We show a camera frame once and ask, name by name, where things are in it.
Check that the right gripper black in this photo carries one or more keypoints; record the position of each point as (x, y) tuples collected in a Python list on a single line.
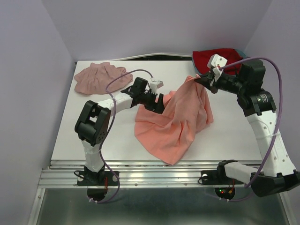
[(206, 82)]

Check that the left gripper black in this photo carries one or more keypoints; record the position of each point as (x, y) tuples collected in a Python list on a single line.
[(158, 107)]

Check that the salmon orange skirt pile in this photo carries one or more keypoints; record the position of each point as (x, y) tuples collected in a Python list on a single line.
[(169, 135)]

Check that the dusty pink pleated skirt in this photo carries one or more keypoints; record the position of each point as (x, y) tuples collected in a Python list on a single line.
[(96, 78)]

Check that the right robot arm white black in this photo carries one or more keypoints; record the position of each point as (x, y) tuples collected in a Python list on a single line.
[(277, 173)]

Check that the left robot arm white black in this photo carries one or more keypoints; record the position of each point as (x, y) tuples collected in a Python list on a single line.
[(96, 119)]

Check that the red garment in basket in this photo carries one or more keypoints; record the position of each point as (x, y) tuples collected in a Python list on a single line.
[(206, 61)]

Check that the blue grey plastic basket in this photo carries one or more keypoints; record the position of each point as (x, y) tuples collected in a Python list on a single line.
[(242, 54)]

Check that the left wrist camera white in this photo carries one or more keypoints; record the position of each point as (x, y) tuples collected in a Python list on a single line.
[(155, 84)]

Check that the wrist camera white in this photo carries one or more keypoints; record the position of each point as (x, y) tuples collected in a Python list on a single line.
[(216, 64), (155, 84)]

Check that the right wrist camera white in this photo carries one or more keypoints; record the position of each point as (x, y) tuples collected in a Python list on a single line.
[(216, 64)]

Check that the aluminium rail frame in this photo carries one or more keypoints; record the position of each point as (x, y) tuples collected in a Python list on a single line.
[(152, 192)]

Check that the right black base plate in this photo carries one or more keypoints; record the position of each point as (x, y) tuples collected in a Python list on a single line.
[(213, 177)]

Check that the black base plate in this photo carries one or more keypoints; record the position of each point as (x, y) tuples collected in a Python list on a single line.
[(213, 177), (109, 180)]

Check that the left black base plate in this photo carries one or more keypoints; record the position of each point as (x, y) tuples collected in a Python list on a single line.
[(109, 180)]

